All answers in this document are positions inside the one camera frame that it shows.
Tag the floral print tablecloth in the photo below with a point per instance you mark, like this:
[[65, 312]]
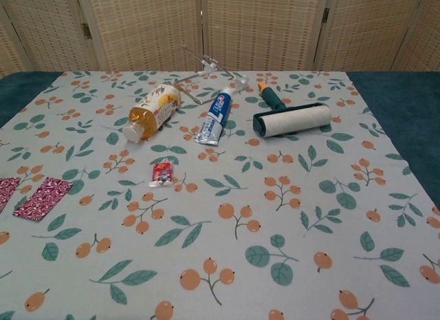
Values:
[[240, 161]]

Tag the blue white toothpaste tube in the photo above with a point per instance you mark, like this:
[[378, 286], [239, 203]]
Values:
[[214, 117]]

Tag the small red candy packet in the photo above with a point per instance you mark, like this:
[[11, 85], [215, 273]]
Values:
[[161, 173]]

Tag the amber tea bottle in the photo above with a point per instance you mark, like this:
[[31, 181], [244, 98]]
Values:
[[151, 113]]

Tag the woven folding screen panel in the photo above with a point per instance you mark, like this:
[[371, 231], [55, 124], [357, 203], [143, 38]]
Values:
[[44, 31], [433, 41], [264, 24], [5, 51], [371, 24], [148, 24]]

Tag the brass screen hinge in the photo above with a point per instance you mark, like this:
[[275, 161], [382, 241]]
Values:
[[325, 15], [86, 30]]

